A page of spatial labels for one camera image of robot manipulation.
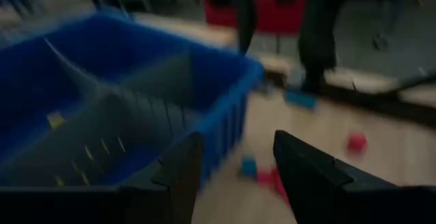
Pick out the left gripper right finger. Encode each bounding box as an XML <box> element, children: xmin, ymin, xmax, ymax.
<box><xmin>273</xmin><ymin>129</ymin><xmax>436</xmax><ymax>224</ymax></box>

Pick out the slotted grey bin divider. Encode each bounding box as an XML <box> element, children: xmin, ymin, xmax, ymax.
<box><xmin>0</xmin><ymin>87</ymin><xmax>191</xmax><ymax>188</ymax></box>

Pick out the red foam wedge block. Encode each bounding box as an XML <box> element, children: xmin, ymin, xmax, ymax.
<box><xmin>270</xmin><ymin>166</ymin><xmax>291</xmax><ymax>205</ymax></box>

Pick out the red foam cylinder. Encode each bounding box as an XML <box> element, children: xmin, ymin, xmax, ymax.
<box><xmin>345</xmin><ymin>131</ymin><xmax>369</xmax><ymax>154</ymax></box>

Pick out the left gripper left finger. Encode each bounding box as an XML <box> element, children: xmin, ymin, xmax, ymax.
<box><xmin>0</xmin><ymin>131</ymin><xmax>205</xmax><ymax>224</ymax></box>

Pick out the small red rounded block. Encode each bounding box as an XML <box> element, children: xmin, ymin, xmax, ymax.
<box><xmin>255</xmin><ymin>170</ymin><xmax>274</xmax><ymax>187</ymax></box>

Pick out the large blue plastic bin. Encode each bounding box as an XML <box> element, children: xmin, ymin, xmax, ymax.
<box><xmin>0</xmin><ymin>11</ymin><xmax>266</xmax><ymax>188</ymax></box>

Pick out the red plastic bin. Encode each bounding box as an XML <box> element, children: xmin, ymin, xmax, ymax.
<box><xmin>200</xmin><ymin>0</ymin><xmax>310</xmax><ymax>35</ymax></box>

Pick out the yellow foam cube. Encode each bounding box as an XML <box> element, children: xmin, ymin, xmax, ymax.
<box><xmin>46</xmin><ymin>112</ymin><xmax>66</xmax><ymax>129</ymax></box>

